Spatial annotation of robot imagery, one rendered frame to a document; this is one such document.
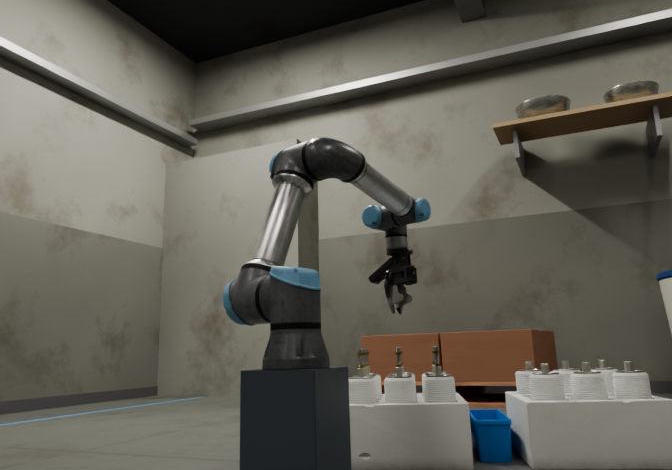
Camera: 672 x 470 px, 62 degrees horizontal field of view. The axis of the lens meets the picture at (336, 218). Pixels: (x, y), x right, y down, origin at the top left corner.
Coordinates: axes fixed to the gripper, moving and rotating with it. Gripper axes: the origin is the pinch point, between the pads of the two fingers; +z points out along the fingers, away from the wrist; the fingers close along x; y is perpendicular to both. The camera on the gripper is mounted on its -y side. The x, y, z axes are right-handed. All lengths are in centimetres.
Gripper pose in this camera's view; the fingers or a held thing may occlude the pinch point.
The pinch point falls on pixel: (395, 310)
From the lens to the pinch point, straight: 191.4
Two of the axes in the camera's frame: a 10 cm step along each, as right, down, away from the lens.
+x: 6.4, 1.6, 7.5
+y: 7.7, -1.7, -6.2
